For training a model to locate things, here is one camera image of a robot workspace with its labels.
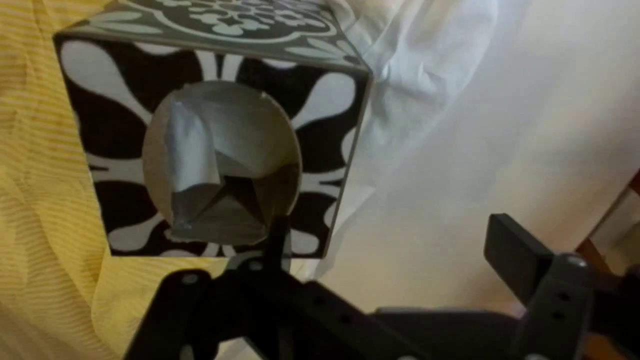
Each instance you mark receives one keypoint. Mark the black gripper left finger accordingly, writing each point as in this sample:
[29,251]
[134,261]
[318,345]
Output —
[279,242]

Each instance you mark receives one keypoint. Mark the yellow striped blanket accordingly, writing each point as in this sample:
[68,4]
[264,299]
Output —
[46,221]

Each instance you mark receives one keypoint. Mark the white cloth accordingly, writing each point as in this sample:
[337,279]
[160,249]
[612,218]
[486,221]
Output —
[486,153]

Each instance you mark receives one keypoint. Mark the black white patterned tissue box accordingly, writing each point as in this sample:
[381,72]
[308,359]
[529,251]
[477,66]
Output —
[221,153]

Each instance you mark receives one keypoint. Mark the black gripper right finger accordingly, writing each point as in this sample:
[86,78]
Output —
[516,257]

